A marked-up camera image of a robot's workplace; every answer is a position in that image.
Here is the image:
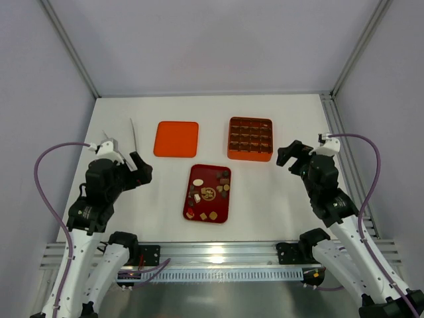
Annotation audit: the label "black mounting plate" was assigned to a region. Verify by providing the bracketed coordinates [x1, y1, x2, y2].
[138, 244, 161, 267]
[276, 242, 302, 265]

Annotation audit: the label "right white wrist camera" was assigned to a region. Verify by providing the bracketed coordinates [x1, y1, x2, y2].
[309, 132, 341, 157]

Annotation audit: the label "metal tongs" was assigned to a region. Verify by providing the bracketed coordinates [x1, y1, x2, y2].
[101, 117, 139, 156]

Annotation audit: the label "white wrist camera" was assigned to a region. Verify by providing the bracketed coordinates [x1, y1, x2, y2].
[309, 132, 341, 157]
[89, 138, 125, 165]

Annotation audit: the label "slotted cable duct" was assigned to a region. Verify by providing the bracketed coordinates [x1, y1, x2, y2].
[115, 268, 304, 283]

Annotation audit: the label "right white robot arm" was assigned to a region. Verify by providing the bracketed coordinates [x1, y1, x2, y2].
[276, 137, 423, 317]

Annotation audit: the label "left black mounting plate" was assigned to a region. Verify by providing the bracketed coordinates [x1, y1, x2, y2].
[138, 244, 161, 267]

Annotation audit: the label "red lacquer tray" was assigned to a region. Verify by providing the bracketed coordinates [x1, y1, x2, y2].
[182, 164, 232, 224]

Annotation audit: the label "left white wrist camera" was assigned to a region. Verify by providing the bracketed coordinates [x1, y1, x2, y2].
[89, 138, 125, 165]

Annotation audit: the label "aluminium rail frame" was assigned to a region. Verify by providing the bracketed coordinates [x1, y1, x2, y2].
[39, 239, 401, 270]

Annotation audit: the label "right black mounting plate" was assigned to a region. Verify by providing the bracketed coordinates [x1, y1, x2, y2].
[276, 242, 302, 265]

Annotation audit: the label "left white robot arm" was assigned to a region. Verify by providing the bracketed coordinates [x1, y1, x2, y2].
[36, 150, 153, 317]

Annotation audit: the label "orange chocolate box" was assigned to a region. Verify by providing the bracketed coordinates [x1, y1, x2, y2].
[227, 117, 274, 162]

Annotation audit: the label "white oval chocolate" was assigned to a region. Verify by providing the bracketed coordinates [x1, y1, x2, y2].
[193, 179, 203, 186]

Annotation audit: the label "orange box lid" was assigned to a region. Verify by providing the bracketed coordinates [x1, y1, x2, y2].
[153, 121, 199, 158]

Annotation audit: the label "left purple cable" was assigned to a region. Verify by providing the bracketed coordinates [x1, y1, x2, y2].
[33, 142, 92, 309]

